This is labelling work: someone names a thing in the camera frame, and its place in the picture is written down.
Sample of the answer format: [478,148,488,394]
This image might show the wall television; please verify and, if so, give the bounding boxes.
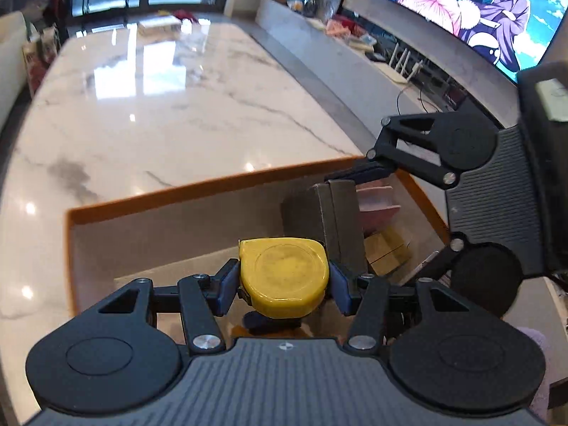
[359,0,568,84]

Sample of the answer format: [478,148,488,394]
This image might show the white router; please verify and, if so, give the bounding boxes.
[384,49,424,86]

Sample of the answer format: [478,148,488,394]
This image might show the lavender cloth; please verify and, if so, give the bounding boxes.
[517,326,552,422]

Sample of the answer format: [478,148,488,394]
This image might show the pink items on cabinet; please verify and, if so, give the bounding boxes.
[326,18,356,37]

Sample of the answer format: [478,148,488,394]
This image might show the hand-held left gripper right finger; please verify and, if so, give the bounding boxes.
[327,262,463,356]

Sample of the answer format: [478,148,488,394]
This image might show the yellow tape measure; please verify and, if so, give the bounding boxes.
[238,237,330,319]

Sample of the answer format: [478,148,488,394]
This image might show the small white flat box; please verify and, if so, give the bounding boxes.
[137,15,182,36]

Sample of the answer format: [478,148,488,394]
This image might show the tan cardboard piece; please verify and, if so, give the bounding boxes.
[364,226,411,276]

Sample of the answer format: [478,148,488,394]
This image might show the floral tote bag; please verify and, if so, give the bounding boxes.
[22,27,60,96]

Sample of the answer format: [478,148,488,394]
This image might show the pink white striped plush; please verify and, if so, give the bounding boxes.
[357,184,402,236]

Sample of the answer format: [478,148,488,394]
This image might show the black cable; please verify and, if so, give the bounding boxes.
[396,84,444,116]

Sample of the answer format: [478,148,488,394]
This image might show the orange cardboard box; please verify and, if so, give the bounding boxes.
[64,155,451,351]

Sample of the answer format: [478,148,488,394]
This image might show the grey stone television cabinet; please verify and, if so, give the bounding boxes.
[255,0,520,136]

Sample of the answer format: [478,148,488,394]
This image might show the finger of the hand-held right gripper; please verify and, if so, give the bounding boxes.
[326,113,461,189]
[402,237,465,287]

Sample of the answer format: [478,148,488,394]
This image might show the grey rectangular box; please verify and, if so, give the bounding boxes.
[280,178,368,276]

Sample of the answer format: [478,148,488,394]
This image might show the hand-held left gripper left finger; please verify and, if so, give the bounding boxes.
[98,257,242,356]

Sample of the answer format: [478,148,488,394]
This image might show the grey sofa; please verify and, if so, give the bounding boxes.
[0,11,27,129]

